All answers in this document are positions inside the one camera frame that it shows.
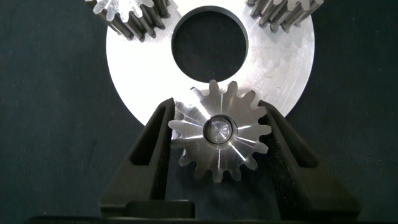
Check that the large steel gear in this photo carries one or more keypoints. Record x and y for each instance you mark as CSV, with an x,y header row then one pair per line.
x,y
199,121

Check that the small steel gear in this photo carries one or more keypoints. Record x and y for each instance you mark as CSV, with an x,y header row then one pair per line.
x,y
121,11
284,12

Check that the round white plate with pins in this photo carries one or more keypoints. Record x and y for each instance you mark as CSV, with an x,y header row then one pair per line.
x,y
146,71

